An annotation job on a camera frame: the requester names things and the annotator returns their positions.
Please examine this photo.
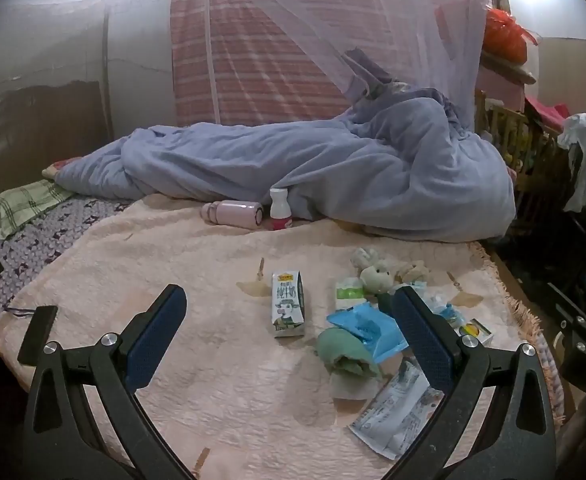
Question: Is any small white bottle red label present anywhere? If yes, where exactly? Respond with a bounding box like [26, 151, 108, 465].
[269, 187, 294, 232]

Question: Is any blue plastic wrapper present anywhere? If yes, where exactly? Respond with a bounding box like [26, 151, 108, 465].
[326, 302, 409, 366]

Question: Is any peach fringed blanket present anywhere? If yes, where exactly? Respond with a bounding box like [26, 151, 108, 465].
[0, 192, 566, 480]

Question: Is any white green milk carton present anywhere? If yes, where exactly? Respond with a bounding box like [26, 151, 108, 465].
[271, 270, 306, 338]

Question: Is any pink cabinet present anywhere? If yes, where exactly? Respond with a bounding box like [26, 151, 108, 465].
[476, 67, 526, 111]

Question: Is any pink striped mattress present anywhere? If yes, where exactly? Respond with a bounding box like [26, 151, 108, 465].
[170, 0, 479, 126]

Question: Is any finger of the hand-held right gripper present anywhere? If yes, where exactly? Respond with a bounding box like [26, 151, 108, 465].
[548, 270, 586, 338]

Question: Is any clear printed plastic wrapper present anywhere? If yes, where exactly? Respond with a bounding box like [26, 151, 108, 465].
[348, 357, 446, 461]

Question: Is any orange plastic bag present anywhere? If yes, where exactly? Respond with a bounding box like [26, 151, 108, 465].
[482, 7, 539, 63]

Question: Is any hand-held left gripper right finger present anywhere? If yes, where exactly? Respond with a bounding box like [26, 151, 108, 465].
[385, 285, 559, 480]

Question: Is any purple patterned bed sheet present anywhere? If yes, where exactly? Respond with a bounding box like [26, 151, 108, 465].
[0, 195, 134, 331]

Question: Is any pink bottle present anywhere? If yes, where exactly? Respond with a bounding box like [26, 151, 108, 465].
[202, 200, 265, 231]

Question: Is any green cloth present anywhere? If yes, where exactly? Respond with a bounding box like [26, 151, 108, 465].
[315, 327, 383, 378]

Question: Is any red garment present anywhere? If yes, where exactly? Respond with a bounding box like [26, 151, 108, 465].
[526, 95, 571, 121]

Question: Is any small clear blue wrapper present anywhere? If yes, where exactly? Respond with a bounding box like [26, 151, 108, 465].
[423, 285, 466, 331]

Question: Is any light blue duvet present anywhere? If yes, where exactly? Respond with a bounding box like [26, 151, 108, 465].
[53, 85, 519, 243]

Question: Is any beige plush toy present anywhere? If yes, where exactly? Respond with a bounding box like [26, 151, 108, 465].
[349, 247, 431, 296]

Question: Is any green white tissue packet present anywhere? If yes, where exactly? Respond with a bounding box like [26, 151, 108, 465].
[334, 280, 369, 313]

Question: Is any yellow green white box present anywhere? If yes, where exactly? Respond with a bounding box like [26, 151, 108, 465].
[456, 317, 495, 346]

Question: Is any brown wooden headboard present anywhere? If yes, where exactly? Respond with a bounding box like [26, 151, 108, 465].
[0, 80, 108, 216]

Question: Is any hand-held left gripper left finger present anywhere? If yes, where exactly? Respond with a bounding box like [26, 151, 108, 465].
[23, 284, 194, 480]

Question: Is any white mosquito net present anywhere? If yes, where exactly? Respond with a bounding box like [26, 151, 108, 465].
[103, 0, 494, 126]

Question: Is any wooden crib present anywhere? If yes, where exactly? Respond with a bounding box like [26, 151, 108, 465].
[473, 87, 574, 221]

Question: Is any black rectangular device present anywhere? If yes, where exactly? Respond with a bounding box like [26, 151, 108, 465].
[17, 305, 58, 366]

